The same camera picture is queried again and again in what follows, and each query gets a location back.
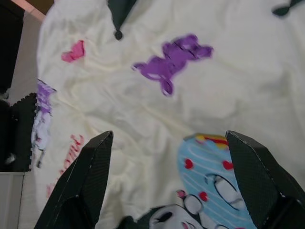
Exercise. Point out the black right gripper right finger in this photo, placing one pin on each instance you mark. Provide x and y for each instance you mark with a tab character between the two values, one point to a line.
262	186

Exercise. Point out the black foam puzzle mat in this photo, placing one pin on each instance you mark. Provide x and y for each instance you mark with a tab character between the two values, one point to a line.
23	133

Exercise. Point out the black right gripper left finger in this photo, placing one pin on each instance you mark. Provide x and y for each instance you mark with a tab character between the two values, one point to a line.
81	186

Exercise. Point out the black cabinet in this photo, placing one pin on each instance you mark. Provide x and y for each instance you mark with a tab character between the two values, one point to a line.
9	47

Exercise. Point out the cream cartoon print comforter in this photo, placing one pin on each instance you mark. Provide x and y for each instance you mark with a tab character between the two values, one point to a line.
143	95

